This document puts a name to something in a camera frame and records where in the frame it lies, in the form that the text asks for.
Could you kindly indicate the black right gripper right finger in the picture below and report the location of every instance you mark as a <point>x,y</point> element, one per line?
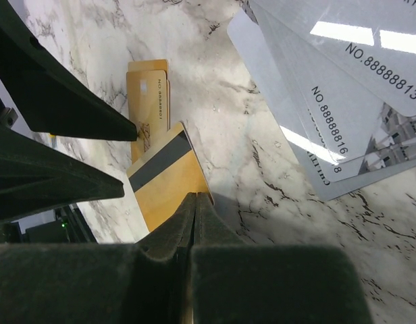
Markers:
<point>235,282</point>

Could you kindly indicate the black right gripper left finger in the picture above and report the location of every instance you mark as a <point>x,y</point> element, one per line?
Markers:
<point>145,282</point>

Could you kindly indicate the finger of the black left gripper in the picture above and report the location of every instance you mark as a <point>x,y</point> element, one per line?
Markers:
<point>35,178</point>
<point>48,96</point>

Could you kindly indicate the gold card with magnetic stripe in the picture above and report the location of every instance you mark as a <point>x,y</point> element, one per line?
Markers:
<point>162,177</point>

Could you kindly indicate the gold card middle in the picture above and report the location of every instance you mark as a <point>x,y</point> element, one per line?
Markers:
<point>148,108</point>

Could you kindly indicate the gold card bottom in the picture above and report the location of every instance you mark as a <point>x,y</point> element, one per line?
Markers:
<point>148,65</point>

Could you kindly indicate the silver VIP card bottom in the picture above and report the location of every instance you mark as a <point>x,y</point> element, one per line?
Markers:
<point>396,180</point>

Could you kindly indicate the silver vip card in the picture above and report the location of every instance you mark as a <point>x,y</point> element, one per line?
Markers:
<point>395,155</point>
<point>373,41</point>
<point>396,180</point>
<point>340,119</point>

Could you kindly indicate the silver VIP card top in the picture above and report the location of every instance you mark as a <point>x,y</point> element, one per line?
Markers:
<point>373,41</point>

